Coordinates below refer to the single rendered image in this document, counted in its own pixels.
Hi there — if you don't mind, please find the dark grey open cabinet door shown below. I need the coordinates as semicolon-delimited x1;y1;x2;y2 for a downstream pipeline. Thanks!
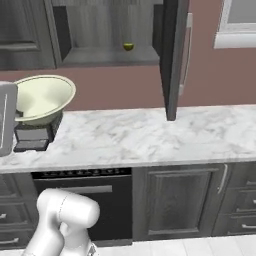
158;0;191;122

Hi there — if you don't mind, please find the dark grey base cabinet door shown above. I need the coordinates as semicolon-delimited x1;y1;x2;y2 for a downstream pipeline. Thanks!
132;163;235;242

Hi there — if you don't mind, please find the cream mixer bowl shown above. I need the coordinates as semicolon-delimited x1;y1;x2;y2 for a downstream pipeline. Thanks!
14;74;77;127

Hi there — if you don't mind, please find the dark grey closed cabinet door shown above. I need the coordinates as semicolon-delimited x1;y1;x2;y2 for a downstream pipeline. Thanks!
0;0;57;72

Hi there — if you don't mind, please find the black dishwasher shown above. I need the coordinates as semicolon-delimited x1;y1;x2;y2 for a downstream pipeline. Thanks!
30;167;134;248

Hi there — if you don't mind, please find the dark grey drawer front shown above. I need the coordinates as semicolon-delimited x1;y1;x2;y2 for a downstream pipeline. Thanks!
0;228;38;250
220;188;256;216
0;172;38;205
229;161;256;190
0;203;42;230
212;213;256;237

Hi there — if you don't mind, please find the white framed window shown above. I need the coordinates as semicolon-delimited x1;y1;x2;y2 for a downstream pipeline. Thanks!
213;0;256;50

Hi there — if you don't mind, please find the silver dishwasher handle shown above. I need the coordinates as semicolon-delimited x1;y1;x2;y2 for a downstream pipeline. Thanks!
57;184;114;195

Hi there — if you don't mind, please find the dark grey wall cabinet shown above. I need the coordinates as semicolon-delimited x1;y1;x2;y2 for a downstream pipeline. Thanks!
44;0;165;68

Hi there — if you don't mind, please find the silver cabinet door handle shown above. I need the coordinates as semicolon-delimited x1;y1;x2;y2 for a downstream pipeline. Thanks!
178;12;194;97

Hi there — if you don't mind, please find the silver base cabinet handle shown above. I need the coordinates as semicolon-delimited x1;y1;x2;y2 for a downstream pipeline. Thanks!
216;163;230;195

